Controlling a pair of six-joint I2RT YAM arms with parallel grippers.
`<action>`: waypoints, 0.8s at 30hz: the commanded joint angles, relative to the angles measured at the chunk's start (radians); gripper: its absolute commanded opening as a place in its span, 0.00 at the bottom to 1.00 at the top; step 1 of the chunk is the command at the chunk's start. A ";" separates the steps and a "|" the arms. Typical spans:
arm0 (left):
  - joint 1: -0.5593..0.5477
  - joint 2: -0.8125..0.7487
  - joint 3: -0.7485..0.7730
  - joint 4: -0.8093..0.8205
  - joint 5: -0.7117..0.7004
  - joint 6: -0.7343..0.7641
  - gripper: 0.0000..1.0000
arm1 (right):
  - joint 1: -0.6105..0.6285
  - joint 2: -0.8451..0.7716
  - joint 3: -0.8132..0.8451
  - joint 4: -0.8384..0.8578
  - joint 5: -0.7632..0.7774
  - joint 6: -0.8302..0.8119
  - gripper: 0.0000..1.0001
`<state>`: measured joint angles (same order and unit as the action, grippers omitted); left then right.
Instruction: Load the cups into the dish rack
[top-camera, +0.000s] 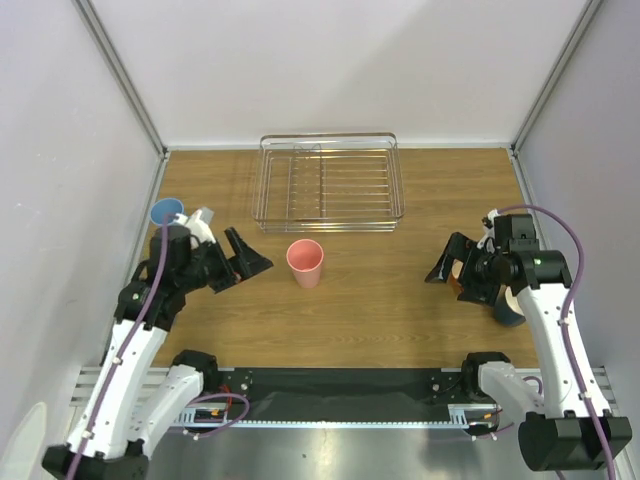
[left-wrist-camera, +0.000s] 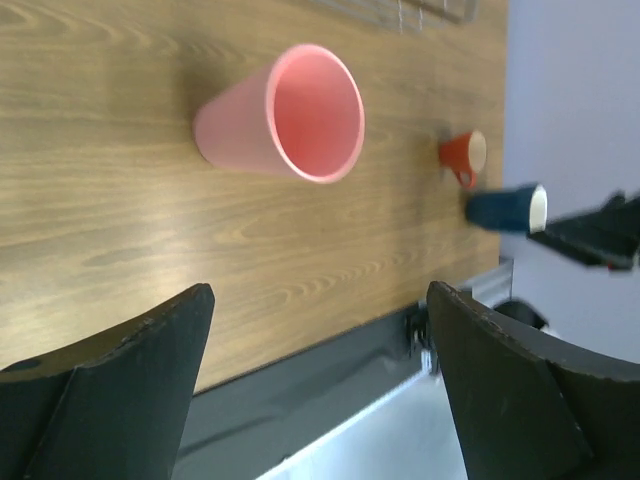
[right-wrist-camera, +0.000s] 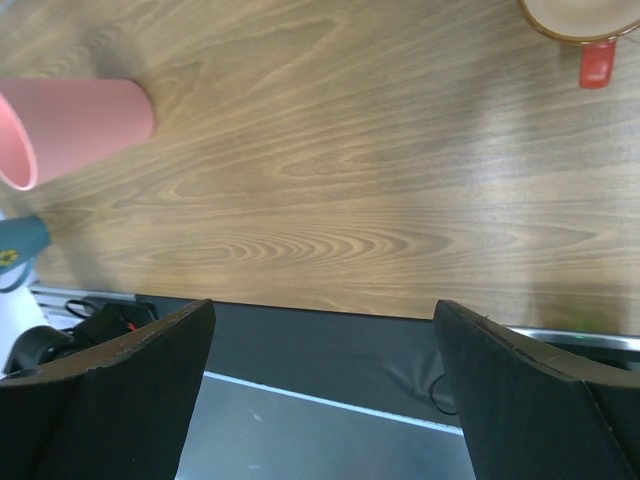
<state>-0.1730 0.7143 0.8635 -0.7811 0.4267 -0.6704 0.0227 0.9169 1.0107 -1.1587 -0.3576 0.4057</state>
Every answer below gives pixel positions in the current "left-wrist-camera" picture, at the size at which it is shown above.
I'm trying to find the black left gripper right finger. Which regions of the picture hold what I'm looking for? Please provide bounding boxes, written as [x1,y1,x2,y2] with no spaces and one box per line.
[426,281,639,479]

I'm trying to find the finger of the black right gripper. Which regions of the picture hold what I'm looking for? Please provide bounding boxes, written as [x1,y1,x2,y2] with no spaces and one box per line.
[529,191,639,272]

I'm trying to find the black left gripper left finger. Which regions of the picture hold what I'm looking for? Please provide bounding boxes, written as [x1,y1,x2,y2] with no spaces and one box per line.
[1,283,215,479]

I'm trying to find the pink plastic cup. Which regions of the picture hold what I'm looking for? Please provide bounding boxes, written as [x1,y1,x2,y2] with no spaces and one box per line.
[192,44,365,184]

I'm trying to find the dark blue paper cup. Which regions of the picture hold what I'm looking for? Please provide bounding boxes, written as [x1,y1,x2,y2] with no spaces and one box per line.
[464,184,548,235]

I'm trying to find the red ceramic mug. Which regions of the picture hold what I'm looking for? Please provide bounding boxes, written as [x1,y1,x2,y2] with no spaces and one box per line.
[438,130,487,189]

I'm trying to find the wire dish rack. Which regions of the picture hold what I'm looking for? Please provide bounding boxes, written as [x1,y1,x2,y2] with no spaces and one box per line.
[373,0,480,32]

